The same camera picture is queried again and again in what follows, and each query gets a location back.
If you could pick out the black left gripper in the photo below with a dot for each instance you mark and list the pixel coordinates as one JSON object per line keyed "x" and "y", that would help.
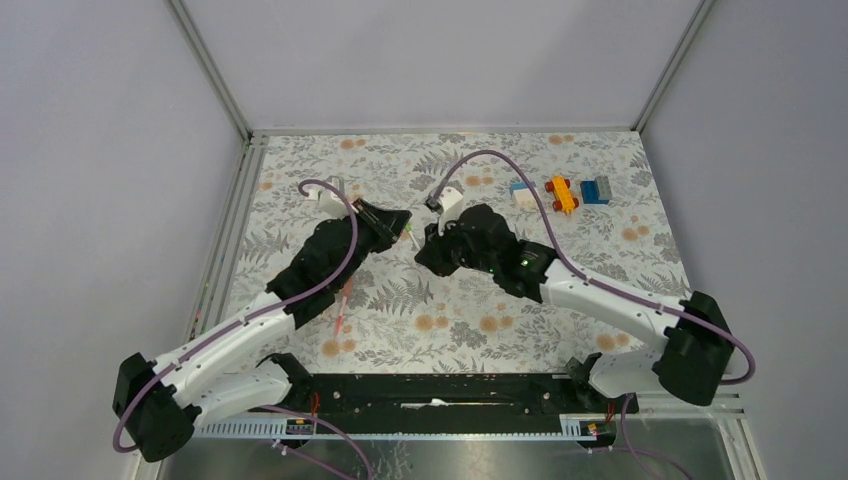
{"x": 387, "y": 227}

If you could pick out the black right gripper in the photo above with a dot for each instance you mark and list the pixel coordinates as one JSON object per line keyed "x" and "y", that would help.
{"x": 433, "y": 252}

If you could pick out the white green marker pen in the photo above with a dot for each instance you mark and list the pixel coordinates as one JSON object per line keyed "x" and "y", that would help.
{"x": 410, "y": 234}

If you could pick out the red gel pen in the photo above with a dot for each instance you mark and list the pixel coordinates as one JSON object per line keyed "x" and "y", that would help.
{"x": 346, "y": 293}

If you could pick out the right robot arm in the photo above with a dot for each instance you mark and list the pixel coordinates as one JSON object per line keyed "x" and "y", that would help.
{"x": 687, "y": 344}

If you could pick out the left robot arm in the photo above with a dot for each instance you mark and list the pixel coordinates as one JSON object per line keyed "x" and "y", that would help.
{"x": 161, "y": 402}

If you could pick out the blue white toy block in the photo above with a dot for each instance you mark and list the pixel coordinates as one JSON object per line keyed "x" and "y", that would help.
{"x": 522, "y": 196}

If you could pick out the orange toy car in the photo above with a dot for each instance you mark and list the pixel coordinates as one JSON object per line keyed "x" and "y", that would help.
{"x": 564, "y": 201}

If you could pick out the blue grey toy block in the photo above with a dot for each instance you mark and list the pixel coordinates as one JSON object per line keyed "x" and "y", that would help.
{"x": 596, "y": 191}

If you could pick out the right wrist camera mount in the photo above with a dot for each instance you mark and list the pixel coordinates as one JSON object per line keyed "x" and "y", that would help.
{"x": 448, "y": 204}

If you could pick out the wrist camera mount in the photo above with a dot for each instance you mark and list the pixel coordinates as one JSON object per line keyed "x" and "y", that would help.
{"x": 448, "y": 204}
{"x": 331, "y": 204}

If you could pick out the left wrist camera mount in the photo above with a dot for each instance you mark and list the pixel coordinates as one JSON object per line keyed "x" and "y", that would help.
{"x": 331, "y": 204}

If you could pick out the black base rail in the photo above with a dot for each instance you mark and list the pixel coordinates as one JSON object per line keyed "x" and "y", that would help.
{"x": 388, "y": 399}

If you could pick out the white slotted cable duct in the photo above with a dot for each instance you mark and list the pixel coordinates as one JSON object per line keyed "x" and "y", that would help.
{"x": 543, "y": 428}

